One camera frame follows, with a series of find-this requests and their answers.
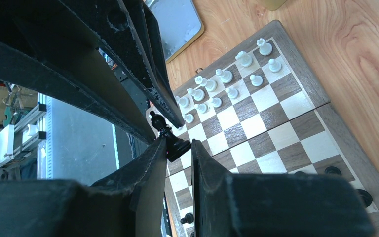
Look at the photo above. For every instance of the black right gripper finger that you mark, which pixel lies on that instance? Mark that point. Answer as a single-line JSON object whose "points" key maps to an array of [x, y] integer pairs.
{"points": [[77, 75], [129, 33]]}

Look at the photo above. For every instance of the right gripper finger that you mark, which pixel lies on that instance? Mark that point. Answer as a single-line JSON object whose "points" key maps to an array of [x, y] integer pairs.
{"points": [[126, 203], [230, 204]]}

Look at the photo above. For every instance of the black bishop chess piece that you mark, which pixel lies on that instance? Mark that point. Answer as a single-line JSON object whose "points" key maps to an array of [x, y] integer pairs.
{"points": [[176, 147]]}

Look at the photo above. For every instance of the wooden chess board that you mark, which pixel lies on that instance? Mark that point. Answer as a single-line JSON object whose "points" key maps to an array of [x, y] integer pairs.
{"points": [[270, 114]]}

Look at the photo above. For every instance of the silver tin lid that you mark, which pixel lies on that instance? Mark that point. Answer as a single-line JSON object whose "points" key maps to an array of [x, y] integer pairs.
{"points": [[179, 24]]}

